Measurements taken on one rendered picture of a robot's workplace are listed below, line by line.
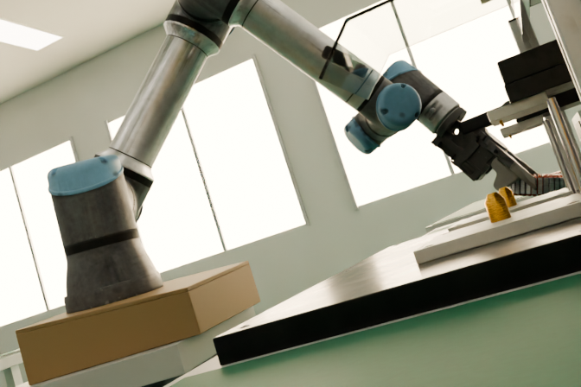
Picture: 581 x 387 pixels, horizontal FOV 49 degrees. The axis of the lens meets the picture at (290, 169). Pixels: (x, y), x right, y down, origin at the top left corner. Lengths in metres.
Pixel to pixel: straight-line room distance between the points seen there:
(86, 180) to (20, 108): 6.48
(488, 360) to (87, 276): 0.79
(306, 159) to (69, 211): 4.75
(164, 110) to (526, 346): 0.96
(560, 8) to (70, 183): 0.77
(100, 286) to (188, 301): 0.18
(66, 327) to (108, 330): 0.07
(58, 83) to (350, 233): 3.50
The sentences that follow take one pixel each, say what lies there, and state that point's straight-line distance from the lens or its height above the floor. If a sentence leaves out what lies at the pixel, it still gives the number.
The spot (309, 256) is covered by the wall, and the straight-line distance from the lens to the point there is 5.72.
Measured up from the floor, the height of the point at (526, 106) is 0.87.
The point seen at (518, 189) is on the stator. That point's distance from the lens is 1.18.
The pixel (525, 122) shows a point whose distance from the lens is 0.85.
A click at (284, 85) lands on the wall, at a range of 5.81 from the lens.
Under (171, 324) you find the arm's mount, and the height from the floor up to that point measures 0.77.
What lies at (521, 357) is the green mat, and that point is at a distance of 0.27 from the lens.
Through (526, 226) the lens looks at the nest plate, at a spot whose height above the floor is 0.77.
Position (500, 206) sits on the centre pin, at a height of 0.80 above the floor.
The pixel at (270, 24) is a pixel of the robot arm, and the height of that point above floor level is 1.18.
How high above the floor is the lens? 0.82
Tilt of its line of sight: 7 degrees up
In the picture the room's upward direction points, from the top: 18 degrees counter-clockwise
